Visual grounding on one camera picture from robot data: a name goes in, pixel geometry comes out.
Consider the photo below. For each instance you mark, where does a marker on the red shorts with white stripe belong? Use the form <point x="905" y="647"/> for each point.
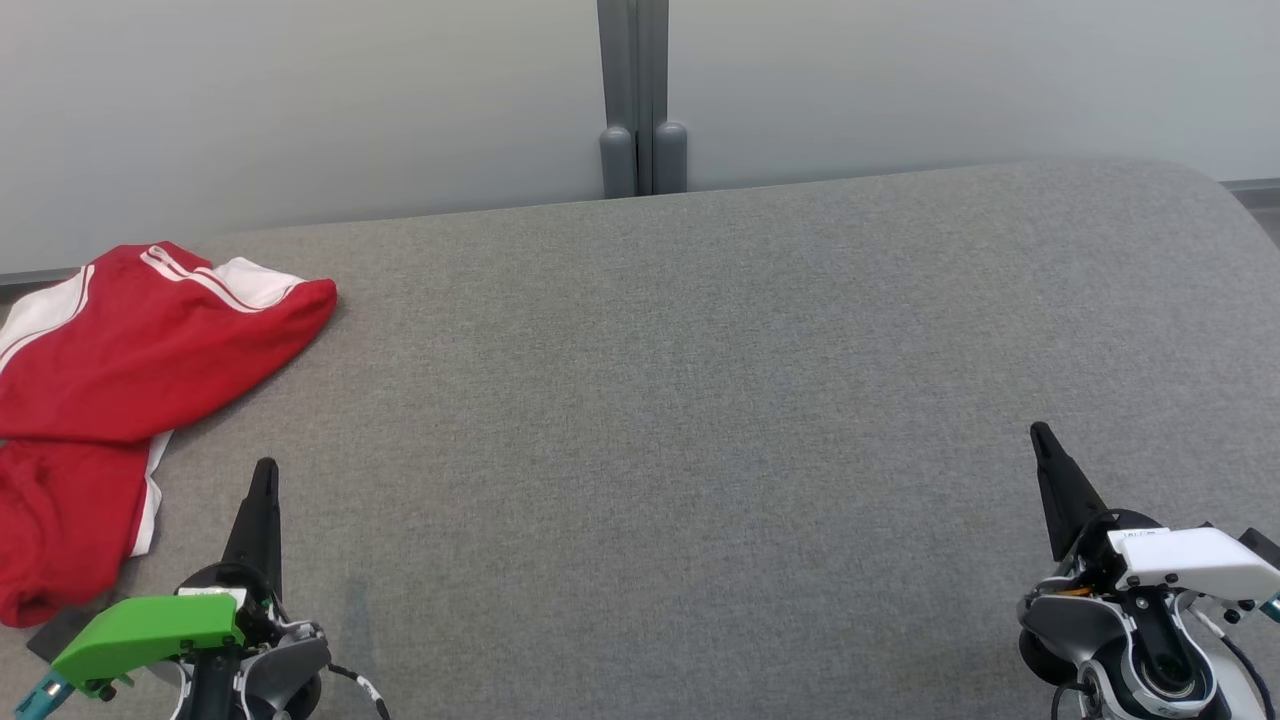
<point x="60" y="520"/>

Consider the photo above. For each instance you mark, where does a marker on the red shirt with white stripes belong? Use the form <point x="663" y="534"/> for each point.
<point x="150" y="350"/>

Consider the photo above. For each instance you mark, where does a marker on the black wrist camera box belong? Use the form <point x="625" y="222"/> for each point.
<point x="60" y="632"/>
<point x="1262" y="548"/>

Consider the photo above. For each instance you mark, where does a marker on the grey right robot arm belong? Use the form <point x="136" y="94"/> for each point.
<point x="1090" y="630"/>

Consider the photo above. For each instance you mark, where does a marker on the grey double partition post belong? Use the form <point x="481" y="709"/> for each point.
<point x="640" y="100"/>

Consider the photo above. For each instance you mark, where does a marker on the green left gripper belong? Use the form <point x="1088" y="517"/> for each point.
<point x="150" y="630"/>

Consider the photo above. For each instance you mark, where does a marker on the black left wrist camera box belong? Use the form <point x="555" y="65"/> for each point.
<point x="60" y="632"/>

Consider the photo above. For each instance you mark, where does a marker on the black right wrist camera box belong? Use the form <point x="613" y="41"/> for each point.
<point x="1262" y="548"/>

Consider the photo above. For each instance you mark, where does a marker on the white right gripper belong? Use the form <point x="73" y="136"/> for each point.
<point x="1190" y="560"/>

